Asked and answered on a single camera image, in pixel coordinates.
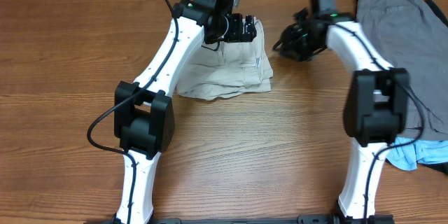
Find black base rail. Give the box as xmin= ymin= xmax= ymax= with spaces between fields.
xmin=85 ymin=215 xmax=395 ymax=224

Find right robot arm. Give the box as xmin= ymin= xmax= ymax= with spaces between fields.
xmin=273 ymin=0 xmax=410 ymax=223

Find light blue garment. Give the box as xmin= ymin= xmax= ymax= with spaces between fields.
xmin=363 ymin=0 xmax=448 ymax=172

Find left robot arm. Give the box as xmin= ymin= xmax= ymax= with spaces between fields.
xmin=112 ymin=0 xmax=256 ymax=223

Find beige shorts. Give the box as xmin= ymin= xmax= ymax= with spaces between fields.
xmin=176 ymin=19 xmax=274 ymax=101

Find grey shorts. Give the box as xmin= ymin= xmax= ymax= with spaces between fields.
xmin=357 ymin=0 xmax=447 ymax=141

